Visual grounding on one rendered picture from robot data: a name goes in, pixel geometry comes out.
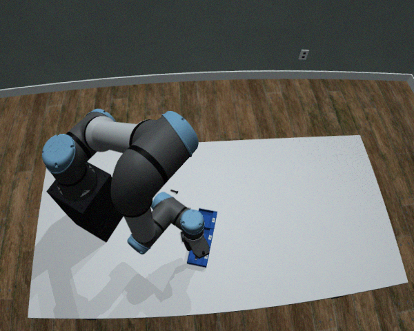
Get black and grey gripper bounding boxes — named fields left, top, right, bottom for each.
left=184, top=233, right=209, bottom=259

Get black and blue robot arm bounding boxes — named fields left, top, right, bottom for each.
left=42, top=109, right=205, bottom=254

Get blue rack of bins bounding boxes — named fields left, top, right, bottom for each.
left=187, top=208, right=217, bottom=268

